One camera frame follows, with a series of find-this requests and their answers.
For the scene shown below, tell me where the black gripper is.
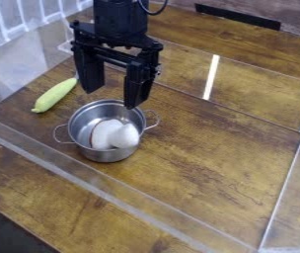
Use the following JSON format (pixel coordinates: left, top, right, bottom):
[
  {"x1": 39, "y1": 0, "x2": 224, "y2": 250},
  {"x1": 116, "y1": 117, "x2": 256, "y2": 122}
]
[{"x1": 69, "y1": 0, "x2": 163, "y2": 110}]

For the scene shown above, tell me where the small steel pot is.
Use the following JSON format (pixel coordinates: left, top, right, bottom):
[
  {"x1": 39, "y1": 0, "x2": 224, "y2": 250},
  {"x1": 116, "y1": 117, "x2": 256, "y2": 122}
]
[{"x1": 52, "y1": 99, "x2": 160, "y2": 163}]

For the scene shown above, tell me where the white mushroom toy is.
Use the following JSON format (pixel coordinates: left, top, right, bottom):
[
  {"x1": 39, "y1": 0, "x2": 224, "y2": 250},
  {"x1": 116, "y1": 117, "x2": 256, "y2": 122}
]
[{"x1": 89, "y1": 120, "x2": 140, "y2": 150}]

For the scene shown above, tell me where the black cable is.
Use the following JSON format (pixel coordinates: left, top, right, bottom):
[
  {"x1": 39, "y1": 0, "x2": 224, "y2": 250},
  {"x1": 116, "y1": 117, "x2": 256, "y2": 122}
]
[{"x1": 138, "y1": 0, "x2": 170, "y2": 16}]

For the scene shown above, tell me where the clear acrylic enclosure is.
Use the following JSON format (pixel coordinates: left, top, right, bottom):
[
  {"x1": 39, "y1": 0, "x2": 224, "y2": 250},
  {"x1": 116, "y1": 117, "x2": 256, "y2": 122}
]
[{"x1": 0, "y1": 23, "x2": 300, "y2": 253}]

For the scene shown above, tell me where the black bar on wall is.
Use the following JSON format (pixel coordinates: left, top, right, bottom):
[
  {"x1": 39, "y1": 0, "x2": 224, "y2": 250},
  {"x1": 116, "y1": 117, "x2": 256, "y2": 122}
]
[{"x1": 195, "y1": 3, "x2": 282, "y2": 31}]

